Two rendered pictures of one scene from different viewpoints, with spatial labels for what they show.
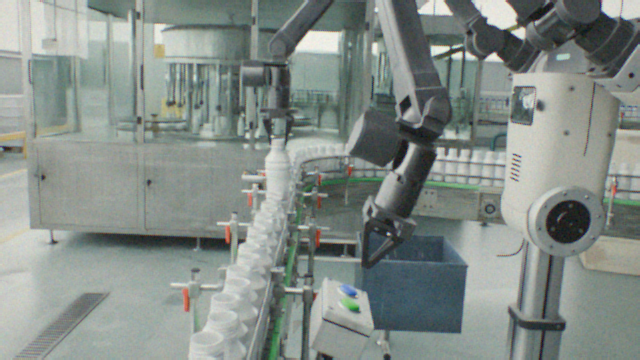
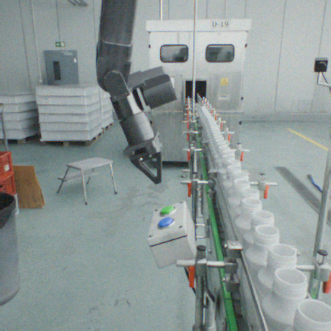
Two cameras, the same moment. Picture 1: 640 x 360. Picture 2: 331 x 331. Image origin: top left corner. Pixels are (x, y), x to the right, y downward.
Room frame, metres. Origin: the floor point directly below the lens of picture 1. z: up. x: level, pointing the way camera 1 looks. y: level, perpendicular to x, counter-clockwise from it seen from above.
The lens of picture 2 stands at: (1.45, -0.02, 1.40)
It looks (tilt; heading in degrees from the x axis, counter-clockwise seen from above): 17 degrees down; 184
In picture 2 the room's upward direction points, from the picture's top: straight up
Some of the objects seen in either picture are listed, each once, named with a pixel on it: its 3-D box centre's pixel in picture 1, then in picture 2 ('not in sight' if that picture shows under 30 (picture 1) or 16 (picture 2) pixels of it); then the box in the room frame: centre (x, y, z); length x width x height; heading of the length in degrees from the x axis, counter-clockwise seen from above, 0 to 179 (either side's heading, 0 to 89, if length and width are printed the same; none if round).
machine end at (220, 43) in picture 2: not in sight; (194, 96); (-4.05, 0.11, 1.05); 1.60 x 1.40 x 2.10; 0
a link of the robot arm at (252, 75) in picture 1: (264, 64); not in sight; (1.46, 0.16, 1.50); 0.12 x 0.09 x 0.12; 90
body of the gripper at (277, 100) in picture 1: (279, 101); not in sight; (1.46, 0.12, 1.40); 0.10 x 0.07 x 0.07; 90
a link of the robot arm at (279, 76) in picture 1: (277, 77); not in sight; (1.46, 0.12, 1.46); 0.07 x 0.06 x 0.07; 90
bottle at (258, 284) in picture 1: (247, 303); (248, 239); (0.87, 0.11, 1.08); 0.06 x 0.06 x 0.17
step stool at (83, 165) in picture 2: not in sight; (85, 176); (-2.16, -1.23, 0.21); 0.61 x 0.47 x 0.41; 53
